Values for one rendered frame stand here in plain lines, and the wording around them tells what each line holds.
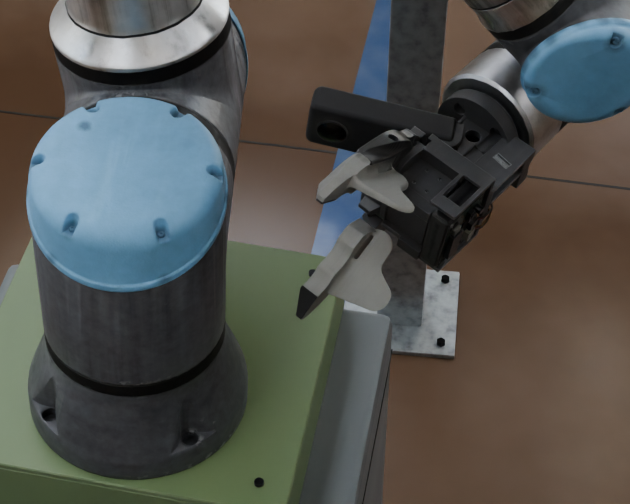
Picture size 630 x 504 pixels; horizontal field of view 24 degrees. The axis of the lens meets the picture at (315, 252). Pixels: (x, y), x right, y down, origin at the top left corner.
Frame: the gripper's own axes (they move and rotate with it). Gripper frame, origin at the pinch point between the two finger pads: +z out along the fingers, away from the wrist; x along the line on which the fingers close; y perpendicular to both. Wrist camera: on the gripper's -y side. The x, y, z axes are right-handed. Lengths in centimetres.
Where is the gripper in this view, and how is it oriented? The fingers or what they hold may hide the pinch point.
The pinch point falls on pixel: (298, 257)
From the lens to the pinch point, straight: 106.5
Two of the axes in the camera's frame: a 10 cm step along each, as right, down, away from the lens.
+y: 7.6, 5.8, -3.1
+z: -6.5, 5.8, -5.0
